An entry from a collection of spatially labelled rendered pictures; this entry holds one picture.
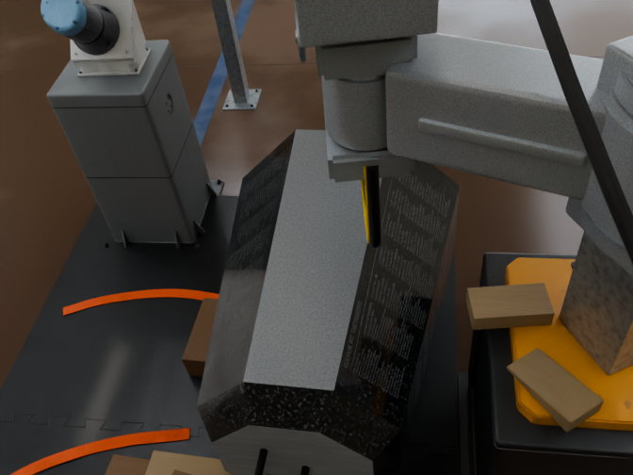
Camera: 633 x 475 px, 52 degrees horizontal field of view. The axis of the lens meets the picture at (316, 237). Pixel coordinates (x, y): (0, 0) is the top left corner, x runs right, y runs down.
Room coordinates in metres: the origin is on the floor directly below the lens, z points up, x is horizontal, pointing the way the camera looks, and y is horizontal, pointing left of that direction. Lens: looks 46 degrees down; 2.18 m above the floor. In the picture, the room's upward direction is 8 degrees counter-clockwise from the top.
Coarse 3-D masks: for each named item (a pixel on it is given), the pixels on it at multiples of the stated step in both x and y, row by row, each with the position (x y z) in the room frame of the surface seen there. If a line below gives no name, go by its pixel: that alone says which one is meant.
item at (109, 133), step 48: (48, 96) 2.23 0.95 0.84; (96, 96) 2.19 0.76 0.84; (144, 96) 2.16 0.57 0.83; (96, 144) 2.20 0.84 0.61; (144, 144) 2.16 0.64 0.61; (192, 144) 2.45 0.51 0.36; (96, 192) 2.23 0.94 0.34; (144, 192) 2.18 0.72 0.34; (192, 192) 2.29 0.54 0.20; (144, 240) 2.20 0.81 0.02; (192, 240) 2.15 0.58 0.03
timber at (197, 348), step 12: (204, 300) 1.69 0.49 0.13; (216, 300) 1.68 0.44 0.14; (204, 312) 1.63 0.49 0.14; (204, 324) 1.57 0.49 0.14; (192, 336) 1.52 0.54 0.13; (204, 336) 1.51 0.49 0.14; (192, 348) 1.46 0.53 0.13; (204, 348) 1.45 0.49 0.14; (192, 360) 1.41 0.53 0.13; (204, 360) 1.40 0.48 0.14; (192, 372) 1.41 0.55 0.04
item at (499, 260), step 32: (512, 256) 1.19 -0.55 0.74; (544, 256) 1.17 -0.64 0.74; (480, 352) 1.05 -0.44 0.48; (480, 384) 0.97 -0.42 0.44; (512, 384) 0.79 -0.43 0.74; (480, 416) 0.89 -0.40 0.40; (512, 416) 0.71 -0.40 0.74; (480, 448) 0.81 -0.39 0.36; (512, 448) 0.63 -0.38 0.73; (544, 448) 0.62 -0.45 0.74; (576, 448) 0.61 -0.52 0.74; (608, 448) 0.60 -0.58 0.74
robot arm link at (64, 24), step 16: (48, 0) 2.22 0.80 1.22; (64, 0) 2.21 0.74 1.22; (80, 0) 2.22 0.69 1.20; (48, 16) 2.19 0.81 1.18; (64, 16) 2.18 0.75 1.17; (80, 16) 2.18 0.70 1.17; (96, 16) 2.27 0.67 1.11; (64, 32) 2.16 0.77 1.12; (80, 32) 2.19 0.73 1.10; (96, 32) 2.25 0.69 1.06
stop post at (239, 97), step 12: (216, 0) 3.25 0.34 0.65; (228, 0) 3.28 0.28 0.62; (216, 12) 3.25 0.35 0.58; (228, 12) 3.24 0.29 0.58; (228, 24) 3.24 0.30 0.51; (228, 36) 3.24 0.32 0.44; (228, 48) 3.25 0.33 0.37; (228, 60) 3.25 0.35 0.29; (240, 60) 3.28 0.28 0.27; (228, 72) 3.25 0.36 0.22; (240, 72) 3.24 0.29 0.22; (240, 84) 3.24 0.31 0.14; (228, 96) 3.33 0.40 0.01; (240, 96) 3.25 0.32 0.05; (252, 96) 3.29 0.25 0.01; (228, 108) 3.20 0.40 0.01; (240, 108) 3.19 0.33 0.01; (252, 108) 3.17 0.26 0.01
